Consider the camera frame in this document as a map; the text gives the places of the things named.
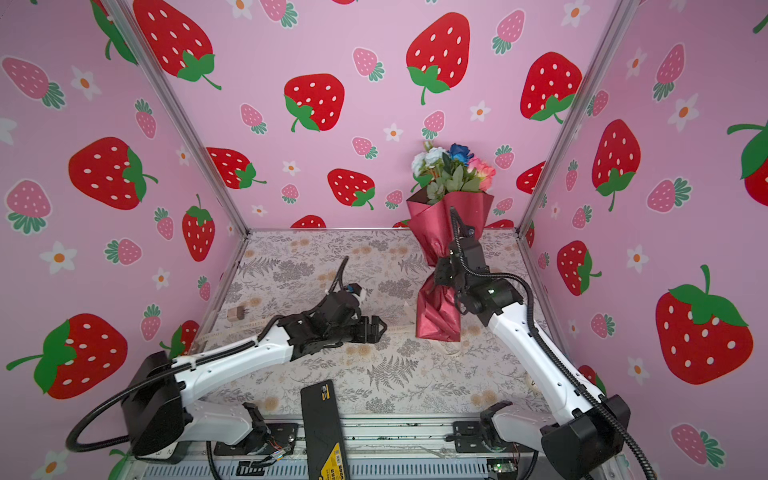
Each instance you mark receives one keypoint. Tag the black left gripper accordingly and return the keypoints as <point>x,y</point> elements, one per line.
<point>374,333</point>

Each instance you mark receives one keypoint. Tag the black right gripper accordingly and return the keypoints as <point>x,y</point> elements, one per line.
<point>439,271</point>

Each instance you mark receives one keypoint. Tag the dark red wrapping paper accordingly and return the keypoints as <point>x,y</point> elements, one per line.
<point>438,317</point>

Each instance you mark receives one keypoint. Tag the large pink fake rose stem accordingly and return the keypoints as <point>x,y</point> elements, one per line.
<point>485,173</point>

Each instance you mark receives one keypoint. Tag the small pink fake rose stem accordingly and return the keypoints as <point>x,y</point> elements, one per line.
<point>474,164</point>

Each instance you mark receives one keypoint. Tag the white fake flower stem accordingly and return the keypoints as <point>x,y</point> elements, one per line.
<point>426,165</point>

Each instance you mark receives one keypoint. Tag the blue fake rose stem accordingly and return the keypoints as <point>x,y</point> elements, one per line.
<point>461,153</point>

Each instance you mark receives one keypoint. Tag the beige ribbon pile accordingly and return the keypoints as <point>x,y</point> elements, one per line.
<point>226,336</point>

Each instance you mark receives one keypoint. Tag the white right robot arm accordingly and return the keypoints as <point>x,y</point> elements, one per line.
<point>590,428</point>

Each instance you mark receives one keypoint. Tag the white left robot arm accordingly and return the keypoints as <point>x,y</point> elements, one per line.
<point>164,406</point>

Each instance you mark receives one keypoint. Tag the black flat device yellow label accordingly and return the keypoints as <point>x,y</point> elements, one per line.
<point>324,439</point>

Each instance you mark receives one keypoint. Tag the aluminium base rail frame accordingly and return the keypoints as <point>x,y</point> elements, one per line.
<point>377,447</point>

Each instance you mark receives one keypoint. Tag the aluminium corner post right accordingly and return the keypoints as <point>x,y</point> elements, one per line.
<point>613,36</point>

